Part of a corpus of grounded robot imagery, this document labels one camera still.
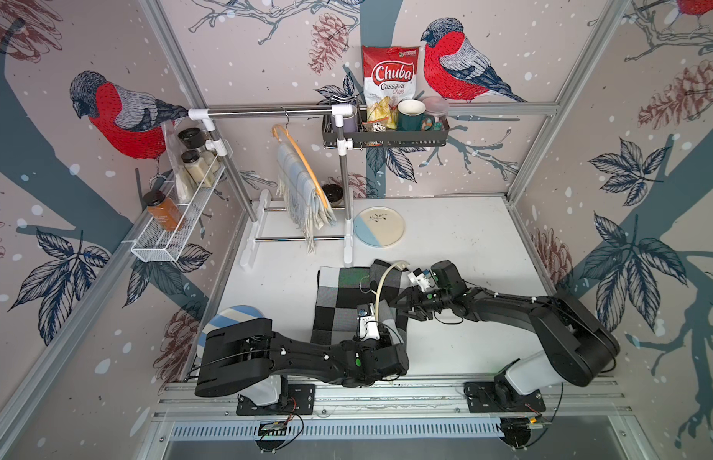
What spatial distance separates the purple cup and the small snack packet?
1.3 inches

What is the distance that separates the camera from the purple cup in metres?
0.80

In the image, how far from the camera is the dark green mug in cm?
83

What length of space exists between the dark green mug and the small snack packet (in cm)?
5
